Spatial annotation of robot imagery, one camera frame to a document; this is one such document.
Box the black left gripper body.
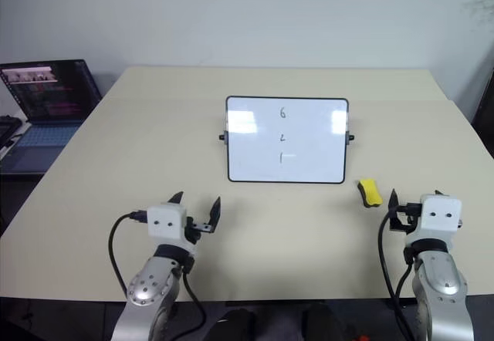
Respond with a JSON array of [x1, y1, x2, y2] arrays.
[[184, 216, 215, 244]]

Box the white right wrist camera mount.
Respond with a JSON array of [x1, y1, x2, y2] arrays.
[[404, 193, 463, 246]]

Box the black upright panel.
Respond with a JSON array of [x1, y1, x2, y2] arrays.
[[471, 59, 494, 147]]

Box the yellow whiteboard eraser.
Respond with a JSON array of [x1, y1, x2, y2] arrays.
[[355, 179, 384, 208]]

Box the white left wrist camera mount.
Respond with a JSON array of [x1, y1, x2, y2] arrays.
[[147, 203, 198, 255]]

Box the black-framed tabletop whiteboard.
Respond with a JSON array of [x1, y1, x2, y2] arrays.
[[218, 95, 356, 184]]

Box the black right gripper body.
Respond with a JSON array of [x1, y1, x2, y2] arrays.
[[388, 203, 422, 235]]

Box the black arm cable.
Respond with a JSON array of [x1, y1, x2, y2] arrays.
[[108, 210, 208, 336], [377, 201, 422, 341]]

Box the black device beside laptop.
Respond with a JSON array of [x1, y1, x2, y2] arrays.
[[0, 114, 23, 153]]

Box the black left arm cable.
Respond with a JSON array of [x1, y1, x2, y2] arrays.
[[108, 210, 208, 336]]

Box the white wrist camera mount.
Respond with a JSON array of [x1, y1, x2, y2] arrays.
[[147, 203, 198, 255], [404, 193, 463, 246]]

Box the dark rounded shape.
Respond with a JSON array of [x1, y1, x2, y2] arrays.
[[208, 308, 258, 341]]

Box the open blue laptop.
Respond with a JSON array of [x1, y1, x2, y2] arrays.
[[0, 59, 103, 175]]

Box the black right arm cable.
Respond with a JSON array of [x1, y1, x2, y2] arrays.
[[377, 201, 422, 341]]

